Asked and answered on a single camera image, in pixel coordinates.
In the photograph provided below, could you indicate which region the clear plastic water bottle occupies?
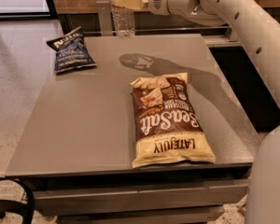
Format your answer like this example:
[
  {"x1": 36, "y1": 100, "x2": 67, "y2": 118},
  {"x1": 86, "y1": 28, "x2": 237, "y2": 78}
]
[{"x1": 109, "y1": 0, "x2": 135, "y2": 37}]

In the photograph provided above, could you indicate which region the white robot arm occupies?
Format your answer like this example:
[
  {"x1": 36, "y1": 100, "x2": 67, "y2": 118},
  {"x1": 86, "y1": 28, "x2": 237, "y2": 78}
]
[{"x1": 110, "y1": 0, "x2": 280, "y2": 224}]

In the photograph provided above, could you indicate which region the blue chip bag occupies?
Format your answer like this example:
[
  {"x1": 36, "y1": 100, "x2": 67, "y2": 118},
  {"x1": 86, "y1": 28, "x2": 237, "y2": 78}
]
[{"x1": 46, "y1": 27, "x2": 96, "y2": 74}]

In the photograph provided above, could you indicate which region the brown yellow tortilla chip bag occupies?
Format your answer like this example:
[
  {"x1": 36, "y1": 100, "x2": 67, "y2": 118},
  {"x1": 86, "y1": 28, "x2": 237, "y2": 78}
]
[{"x1": 130, "y1": 73, "x2": 216, "y2": 168}]

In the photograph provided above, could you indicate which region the grey table drawer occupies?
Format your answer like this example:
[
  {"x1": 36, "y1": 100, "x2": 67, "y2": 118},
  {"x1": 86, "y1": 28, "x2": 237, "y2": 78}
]
[{"x1": 34, "y1": 179, "x2": 248, "y2": 216}]

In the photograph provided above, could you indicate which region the black chair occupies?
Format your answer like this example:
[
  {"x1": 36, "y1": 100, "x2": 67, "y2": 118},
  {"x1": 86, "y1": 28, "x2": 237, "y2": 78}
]
[{"x1": 0, "y1": 177, "x2": 35, "y2": 224}]

